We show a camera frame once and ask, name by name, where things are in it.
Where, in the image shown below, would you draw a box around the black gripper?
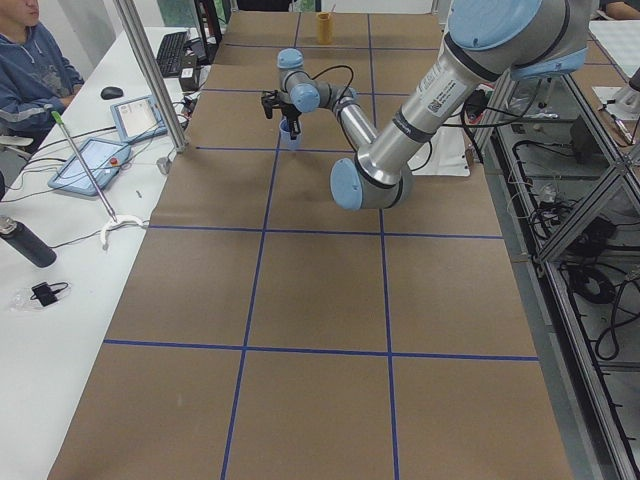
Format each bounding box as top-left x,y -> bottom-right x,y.
280,100 -> 301,140

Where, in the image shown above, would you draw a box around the blue cup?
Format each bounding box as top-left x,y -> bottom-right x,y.
279,118 -> 302,151

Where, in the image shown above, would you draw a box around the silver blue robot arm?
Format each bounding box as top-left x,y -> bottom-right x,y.
261,1 -> 592,210

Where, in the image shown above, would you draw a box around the yellow-brown cup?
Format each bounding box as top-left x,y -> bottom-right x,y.
316,12 -> 334,45

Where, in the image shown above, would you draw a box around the black keyboard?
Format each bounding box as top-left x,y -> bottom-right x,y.
156,31 -> 188,78

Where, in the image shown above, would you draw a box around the upper teach pendant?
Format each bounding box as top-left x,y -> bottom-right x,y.
110,95 -> 167,144

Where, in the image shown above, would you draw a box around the teach pendant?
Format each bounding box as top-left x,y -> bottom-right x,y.
47,138 -> 131,197
110,95 -> 167,144

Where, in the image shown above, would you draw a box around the black computer mouse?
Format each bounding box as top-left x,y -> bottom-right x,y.
100,86 -> 124,100

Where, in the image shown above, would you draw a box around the lower teach pendant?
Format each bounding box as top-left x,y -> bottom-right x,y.
47,138 -> 131,197

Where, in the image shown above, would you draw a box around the white curved plastic part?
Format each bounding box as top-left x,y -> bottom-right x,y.
99,214 -> 148,251

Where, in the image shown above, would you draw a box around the long metal rod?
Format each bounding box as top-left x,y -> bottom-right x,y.
51,110 -> 117,222

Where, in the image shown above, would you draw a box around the person in blue hoodie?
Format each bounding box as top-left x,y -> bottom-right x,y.
1,0 -> 84,152

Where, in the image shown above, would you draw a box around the black water bottle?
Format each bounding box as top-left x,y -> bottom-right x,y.
1,215 -> 57,268

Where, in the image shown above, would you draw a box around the small black device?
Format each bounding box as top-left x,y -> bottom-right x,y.
30,282 -> 69,307

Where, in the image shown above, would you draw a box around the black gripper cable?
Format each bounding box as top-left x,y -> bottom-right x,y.
309,64 -> 356,101

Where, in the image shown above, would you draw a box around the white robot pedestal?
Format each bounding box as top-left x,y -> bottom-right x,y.
409,127 -> 470,177

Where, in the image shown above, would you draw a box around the aluminium frame post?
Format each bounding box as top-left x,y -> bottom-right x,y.
114,0 -> 187,153

